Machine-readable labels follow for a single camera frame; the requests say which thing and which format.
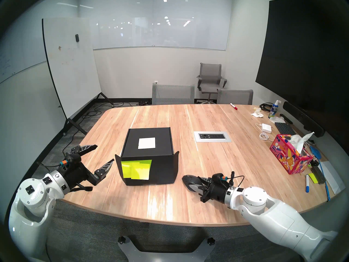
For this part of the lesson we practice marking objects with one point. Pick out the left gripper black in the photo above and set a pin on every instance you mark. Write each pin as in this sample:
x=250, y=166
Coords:
x=77, y=176

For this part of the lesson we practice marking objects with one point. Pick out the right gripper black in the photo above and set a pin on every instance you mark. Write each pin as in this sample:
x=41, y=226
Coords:
x=218, y=191

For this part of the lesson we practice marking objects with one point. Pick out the black Logitech computer mouse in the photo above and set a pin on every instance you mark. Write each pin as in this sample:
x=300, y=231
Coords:
x=188, y=179

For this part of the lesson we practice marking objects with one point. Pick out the black cardboard box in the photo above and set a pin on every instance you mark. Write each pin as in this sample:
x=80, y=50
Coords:
x=163, y=172

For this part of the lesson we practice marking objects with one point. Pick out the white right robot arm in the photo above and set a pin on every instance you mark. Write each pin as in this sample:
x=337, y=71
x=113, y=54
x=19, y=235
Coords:
x=272, y=220

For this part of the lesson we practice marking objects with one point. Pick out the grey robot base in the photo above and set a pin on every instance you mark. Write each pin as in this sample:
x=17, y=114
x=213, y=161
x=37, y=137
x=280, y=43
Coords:
x=163, y=256

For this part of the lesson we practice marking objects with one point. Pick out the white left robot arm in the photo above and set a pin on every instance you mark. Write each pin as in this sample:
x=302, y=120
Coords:
x=31, y=192

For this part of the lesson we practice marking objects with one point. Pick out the colourful Kleenex tissue box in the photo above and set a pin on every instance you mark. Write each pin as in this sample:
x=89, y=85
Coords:
x=289, y=155

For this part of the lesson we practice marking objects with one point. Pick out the neon yellow sticky note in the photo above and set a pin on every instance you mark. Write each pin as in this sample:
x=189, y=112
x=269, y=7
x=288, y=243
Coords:
x=126, y=170
x=141, y=170

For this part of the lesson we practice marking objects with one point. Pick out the silver table power outlet panel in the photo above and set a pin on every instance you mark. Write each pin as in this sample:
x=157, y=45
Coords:
x=212, y=136

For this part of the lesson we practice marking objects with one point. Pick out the pale yellow sticky note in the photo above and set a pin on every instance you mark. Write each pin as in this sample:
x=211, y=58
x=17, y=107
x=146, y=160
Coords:
x=146, y=143

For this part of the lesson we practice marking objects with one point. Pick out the red whiteboard marker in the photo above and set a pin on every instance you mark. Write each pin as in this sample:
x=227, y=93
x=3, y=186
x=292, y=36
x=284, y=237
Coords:
x=233, y=106

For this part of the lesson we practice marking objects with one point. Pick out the white power adapter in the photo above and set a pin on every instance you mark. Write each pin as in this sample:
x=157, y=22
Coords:
x=266, y=128

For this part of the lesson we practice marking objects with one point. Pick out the crumpled white tissue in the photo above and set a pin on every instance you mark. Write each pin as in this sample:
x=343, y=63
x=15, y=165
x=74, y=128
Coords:
x=257, y=113

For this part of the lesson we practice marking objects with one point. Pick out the grey plain mesh chair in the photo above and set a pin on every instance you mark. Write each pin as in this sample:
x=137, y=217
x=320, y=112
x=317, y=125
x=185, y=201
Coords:
x=235, y=97

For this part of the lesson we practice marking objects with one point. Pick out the grey ribbed mesh chair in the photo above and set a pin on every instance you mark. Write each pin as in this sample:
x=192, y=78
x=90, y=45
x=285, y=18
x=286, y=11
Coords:
x=173, y=95

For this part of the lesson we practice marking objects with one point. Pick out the flat white paper towel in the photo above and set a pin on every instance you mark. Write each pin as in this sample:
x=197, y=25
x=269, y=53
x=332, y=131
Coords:
x=276, y=120

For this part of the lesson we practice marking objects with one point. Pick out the black keyboard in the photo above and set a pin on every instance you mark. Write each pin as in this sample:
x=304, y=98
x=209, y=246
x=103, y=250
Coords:
x=285, y=129

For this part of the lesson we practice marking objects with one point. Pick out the mobile whiteboard on black stand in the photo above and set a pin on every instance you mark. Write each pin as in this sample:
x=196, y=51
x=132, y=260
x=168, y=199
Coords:
x=69, y=62

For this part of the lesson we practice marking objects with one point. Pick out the Expo cleaner spray bottle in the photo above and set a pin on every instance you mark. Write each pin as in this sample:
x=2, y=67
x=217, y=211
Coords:
x=274, y=110

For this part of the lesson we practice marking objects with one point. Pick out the blue whiteboard marker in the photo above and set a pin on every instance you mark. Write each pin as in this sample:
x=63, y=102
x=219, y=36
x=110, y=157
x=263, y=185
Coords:
x=307, y=183

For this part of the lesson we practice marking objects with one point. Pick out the slim black remote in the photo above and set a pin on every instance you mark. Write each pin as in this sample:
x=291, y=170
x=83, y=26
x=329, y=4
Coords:
x=286, y=119

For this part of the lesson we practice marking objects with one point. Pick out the white tissue sheet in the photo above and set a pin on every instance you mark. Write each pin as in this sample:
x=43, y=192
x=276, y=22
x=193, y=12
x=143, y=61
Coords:
x=300, y=141

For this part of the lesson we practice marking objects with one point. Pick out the grey office chair with armrests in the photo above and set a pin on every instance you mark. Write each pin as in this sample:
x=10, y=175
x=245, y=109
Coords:
x=210, y=78

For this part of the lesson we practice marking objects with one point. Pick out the yellow sticky note pad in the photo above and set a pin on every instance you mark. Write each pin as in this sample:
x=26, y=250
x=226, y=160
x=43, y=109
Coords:
x=313, y=177

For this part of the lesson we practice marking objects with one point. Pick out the black whiteboard eraser block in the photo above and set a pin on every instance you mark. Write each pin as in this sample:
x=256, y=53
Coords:
x=318, y=173

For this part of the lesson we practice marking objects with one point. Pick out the blue flat packet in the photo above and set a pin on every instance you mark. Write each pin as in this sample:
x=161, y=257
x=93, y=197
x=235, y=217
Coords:
x=315, y=152

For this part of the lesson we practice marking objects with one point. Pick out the black video bar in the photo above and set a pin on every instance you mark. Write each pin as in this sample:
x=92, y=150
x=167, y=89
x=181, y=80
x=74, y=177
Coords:
x=302, y=118

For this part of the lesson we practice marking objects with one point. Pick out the white paper sheet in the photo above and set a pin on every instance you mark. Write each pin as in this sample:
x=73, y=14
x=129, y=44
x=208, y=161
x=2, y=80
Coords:
x=332, y=176

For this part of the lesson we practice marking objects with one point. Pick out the glass wall whiteboard with scribbles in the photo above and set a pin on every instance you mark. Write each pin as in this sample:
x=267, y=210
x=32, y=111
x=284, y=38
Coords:
x=19, y=48

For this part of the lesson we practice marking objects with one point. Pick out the wide glass wall whiteboard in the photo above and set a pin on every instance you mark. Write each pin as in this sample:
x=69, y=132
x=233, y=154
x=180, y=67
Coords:
x=161, y=33

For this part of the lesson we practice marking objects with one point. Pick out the large black wall television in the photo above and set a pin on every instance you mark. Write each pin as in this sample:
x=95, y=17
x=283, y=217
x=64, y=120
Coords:
x=302, y=59

